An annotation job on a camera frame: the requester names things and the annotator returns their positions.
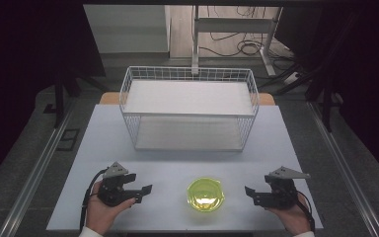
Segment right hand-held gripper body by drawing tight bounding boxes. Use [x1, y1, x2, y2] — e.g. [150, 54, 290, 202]
[264, 166, 312, 210]

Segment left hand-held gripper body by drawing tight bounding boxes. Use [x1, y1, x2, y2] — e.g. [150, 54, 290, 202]
[97, 161, 138, 208]

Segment yellow-green translucent bowl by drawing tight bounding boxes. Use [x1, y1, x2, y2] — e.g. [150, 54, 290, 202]
[187, 177, 226, 213]

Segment white wire two-tier rack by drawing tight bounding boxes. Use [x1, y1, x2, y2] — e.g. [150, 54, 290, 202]
[118, 65, 261, 153]

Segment person's left hand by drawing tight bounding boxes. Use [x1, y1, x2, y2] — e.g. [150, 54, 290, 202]
[85, 181, 136, 237]

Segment person's right hand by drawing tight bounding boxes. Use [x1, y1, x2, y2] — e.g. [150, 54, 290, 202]
[265, 193, 312, 237]

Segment black floor socket plate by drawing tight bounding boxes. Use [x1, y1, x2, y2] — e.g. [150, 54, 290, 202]
[56, 128, 81, 152]

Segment wooden table under white top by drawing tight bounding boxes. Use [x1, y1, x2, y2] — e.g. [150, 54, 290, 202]
[99, 91, 276, 107]

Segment black metal stand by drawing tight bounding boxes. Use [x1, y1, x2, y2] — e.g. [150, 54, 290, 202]
[52, 70, 108, 129]
[304, 13, 359, 133]

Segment white power strip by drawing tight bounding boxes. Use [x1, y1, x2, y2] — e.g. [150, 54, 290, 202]
[283, 71, 301, 86]

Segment dark curtain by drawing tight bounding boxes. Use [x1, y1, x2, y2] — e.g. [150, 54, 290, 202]
[274, 4, 379, 191]
[0, 0, 107, 194]

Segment white cabinet panel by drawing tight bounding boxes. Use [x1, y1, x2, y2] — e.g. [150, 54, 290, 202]
[83, 4, 172, 54]

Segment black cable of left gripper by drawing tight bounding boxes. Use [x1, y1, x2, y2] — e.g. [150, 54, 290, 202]
[79, 169, 109, 232]

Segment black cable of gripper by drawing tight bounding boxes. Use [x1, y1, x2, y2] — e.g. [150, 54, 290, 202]
[79, 169, 109, 232]
[295, 190, 317, 233]

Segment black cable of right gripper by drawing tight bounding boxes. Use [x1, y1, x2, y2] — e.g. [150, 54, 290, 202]
[295, 190, 317, 233]

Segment aluminium floor rail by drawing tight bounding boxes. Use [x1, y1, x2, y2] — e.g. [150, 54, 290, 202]
[306, 101, 379, 237]
[0, 98, 77, 237]

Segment black cables on floor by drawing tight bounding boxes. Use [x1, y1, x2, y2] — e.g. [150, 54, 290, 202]
[198, 5, 295, 71]

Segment white metal desk frame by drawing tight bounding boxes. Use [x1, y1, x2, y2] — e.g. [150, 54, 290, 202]
[191, 4, 284, 77]

